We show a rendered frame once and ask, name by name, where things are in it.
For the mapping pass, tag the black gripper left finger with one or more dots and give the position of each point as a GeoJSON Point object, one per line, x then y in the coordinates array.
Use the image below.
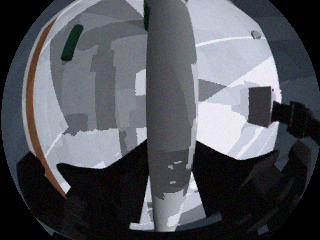
{"type": "Point", "coordinates": [124, 182]}

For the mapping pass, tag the dark green cylinder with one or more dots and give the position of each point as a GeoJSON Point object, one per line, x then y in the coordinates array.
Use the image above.
{"type": "Point", "coordinates": [146, 15]}
{"type": "Point", "coordinates": [69, 48]}

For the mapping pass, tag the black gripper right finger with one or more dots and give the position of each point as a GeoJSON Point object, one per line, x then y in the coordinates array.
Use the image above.
{"type": "Point", "coordinates": [220, 177]}

